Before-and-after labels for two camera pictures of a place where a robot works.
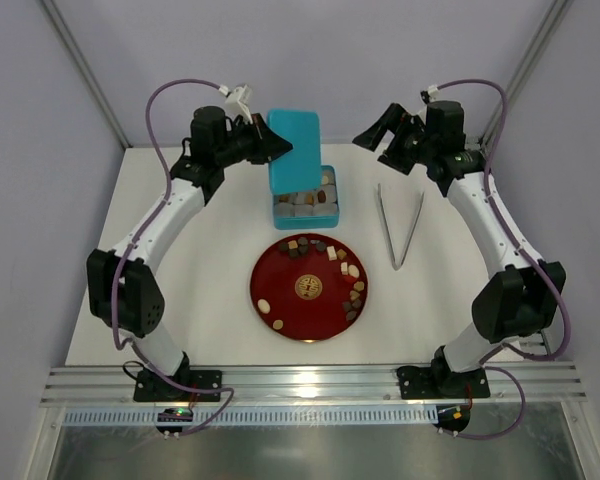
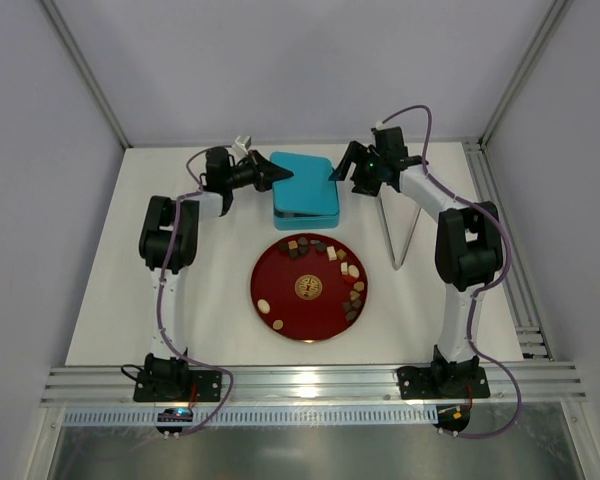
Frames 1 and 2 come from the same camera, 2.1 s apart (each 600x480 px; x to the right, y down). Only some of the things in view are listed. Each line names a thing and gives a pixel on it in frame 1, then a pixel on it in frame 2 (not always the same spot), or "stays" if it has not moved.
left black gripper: (255, 140) → (260, 171)
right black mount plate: (423, 382) stays
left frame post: (88, 71) stays
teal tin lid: (299, 170) → (309, 190)
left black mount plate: (149, 387) stays
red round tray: (308, 287) stays
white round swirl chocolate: (264, 306) stays
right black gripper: (397, 141) → (361, 168)
